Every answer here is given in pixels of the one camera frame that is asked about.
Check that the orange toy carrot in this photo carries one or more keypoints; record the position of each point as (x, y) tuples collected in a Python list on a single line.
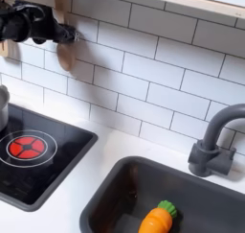
[(158, 219)]

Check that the dark grey sink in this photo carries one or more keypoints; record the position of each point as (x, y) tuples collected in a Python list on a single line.
[(207, 205)]

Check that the black toy stove top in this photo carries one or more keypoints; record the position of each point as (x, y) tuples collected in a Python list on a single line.
[(48, 179)]

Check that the wooden spoon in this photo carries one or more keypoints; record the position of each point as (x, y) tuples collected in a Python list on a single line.
[(66, 58)]

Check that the dark grey tap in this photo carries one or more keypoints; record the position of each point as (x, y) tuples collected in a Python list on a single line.
[(207, 157)]

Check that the steel pot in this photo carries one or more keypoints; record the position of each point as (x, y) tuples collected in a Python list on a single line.
[(3, 109)]

